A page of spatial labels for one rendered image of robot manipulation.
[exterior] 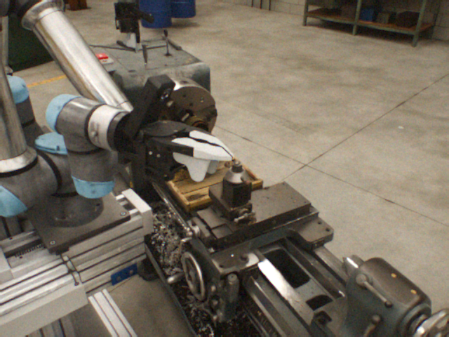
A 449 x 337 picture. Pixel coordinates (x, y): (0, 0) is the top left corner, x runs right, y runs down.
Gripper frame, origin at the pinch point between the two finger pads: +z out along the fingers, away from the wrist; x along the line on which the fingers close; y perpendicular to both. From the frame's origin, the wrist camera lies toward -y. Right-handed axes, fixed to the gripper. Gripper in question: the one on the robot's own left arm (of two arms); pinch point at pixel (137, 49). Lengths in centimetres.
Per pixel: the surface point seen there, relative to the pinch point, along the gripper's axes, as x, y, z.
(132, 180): 6, 11, 62
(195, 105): 23.5, -16.6, 21.2
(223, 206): 81, 1, 33
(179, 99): 23.4, -9.0, 16.7
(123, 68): -5.9, 5.4, 9.4
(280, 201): 83, -22, 38
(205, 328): 89, 13, 79
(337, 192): -10, -152, 134
